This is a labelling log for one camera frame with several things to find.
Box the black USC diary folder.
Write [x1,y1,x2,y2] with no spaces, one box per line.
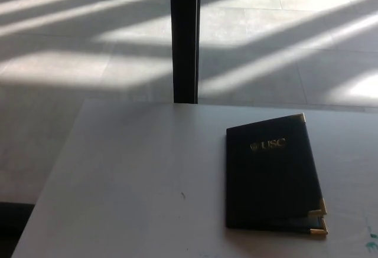
[225,113,329,236]

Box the black vertical pillar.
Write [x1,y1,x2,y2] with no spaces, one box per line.
[169,0,202,104]

